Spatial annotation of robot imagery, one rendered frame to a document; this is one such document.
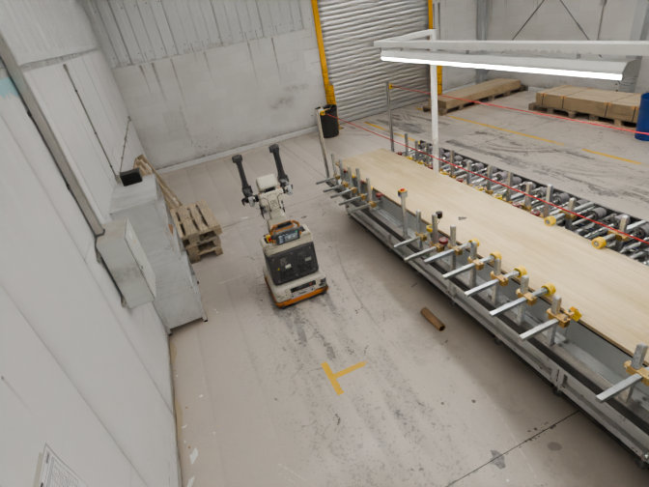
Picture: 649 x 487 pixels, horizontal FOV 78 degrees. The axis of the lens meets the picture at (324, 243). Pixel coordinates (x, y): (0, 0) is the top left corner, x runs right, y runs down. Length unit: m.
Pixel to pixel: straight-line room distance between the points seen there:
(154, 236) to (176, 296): 0.74
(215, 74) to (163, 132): 1.83
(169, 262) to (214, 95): 6.60
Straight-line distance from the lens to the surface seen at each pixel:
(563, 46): 2.79
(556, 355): 3.06
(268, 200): 4.39
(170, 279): 4.51
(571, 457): 3.48
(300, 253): 4.37
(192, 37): 10.35
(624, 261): 3.66
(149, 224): 4.23
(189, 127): 10.46
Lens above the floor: 2.86
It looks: 31 degrees down
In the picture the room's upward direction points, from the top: 11 degrees counter-clockwise
